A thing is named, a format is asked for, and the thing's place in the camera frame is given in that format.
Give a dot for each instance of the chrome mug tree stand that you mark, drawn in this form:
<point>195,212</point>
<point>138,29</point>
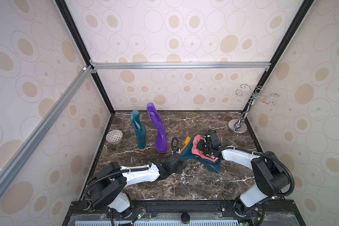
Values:
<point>238,126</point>

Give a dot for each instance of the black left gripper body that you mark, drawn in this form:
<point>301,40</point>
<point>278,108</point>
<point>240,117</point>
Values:
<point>178,170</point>

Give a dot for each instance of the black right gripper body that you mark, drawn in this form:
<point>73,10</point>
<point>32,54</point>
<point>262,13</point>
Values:
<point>205,145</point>

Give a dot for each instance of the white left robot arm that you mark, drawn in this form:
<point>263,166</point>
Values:
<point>104,189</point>

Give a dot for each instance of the black corner frame post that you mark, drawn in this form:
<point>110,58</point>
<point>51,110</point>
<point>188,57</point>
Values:
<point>64,11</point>
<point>290,32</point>

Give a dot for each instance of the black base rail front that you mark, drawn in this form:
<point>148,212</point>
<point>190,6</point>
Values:
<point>188,213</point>

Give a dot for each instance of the horizontal aluminium rail back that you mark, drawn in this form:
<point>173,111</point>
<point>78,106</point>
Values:
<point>185,65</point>

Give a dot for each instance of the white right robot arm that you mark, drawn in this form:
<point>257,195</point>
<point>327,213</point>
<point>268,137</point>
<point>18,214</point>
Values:
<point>272,177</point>

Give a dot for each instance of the diagonal aluminium rail left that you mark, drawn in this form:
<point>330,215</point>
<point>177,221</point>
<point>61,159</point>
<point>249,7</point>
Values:
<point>16,163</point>

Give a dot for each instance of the patterned black white bowl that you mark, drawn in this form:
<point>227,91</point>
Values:
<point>114,136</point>

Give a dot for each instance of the purple rubber boot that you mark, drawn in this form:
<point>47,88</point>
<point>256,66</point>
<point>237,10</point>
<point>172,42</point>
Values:
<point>161,139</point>

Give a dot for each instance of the pink microfiber cloth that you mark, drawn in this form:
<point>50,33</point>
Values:
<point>199,153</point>

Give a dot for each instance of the teal rubber boot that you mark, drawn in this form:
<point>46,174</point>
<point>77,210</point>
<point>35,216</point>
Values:
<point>140,130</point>
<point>186,153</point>

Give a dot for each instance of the black corner frame post right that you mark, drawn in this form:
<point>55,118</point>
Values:
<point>290,32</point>

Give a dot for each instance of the black corner frame post left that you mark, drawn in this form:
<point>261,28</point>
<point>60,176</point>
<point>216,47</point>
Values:
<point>64,11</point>

